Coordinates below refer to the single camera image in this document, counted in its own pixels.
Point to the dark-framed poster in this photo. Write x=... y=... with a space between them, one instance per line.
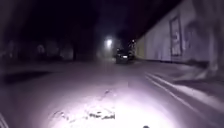
x=175 y=37

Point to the grey asphalt road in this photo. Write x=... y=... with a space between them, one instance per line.
x=90 y=90

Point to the grey pavement with kerb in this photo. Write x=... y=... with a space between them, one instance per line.
x=200 y=90

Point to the robot's own part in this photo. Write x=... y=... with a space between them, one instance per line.
x=146 y=127

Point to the dark car with lit plate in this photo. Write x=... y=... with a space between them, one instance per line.
x=123 y=56

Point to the dark fence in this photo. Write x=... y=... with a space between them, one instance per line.
x=40 y=50

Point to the long pale wall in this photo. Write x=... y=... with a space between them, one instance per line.
x=156 y=41

